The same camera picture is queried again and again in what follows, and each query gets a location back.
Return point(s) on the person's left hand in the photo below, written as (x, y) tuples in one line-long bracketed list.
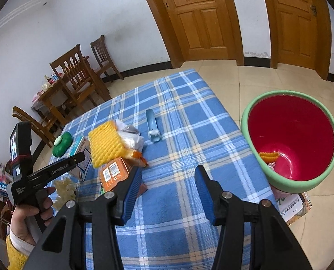
[(23, 222)]

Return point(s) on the pink and white scrap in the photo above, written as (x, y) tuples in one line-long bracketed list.
[(271, 166)]

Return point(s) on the red bin with green rim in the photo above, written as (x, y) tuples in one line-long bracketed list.
[(293, 129)]

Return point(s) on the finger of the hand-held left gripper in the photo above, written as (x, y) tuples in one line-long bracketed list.
[(57, 170)]

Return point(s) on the wooden dining table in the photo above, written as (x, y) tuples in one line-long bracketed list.
[(53, 92)]

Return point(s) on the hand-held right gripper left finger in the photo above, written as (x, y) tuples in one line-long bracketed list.
[(131, 197)]

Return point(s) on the yellow foam fruit net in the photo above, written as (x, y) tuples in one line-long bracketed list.
[(106, 143)]

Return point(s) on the cream figurine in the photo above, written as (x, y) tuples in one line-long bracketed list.
[(46, 83)]

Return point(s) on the wooden chair with curved back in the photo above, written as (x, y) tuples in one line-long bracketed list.
[(34, 123)]

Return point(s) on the tall wooden chair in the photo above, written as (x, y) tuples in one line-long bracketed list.
[(76, 76)]

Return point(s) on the orange cardboard box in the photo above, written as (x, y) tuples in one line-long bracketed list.
[(114, 173)]

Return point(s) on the crumpled clear plastic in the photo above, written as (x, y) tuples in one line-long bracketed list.
[(64, 188)]

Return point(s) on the wooden panel door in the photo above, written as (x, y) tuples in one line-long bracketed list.
[(200, 19)]

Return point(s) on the person's left forearm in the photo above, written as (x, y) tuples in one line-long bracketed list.
[(14, 254)]

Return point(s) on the orange ridged snack wrapper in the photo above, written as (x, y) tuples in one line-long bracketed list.
[(268, 157)]

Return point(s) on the crumpled silver white wrapper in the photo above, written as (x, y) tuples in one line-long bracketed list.
[(131, 139)]

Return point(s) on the light blue plastic tube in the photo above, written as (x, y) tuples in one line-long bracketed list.
[(152, 126)]

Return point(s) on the wooden chair by wall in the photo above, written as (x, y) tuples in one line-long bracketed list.
[(103, 53)]

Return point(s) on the printed cardboard sheet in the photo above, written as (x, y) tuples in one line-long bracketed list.
[(292, 205)]

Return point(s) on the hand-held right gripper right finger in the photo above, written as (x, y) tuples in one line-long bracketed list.
[(205, 194)]

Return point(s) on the wooden door with brass lock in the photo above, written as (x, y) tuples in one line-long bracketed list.
[(293, 22)]

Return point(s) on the blue plaid tablecloth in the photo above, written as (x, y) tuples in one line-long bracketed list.
[(178, 112)]

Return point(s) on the pink packet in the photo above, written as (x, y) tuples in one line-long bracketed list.
[(36, 97)]

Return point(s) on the green plush toy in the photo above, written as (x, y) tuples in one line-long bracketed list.
[(62, 146)]

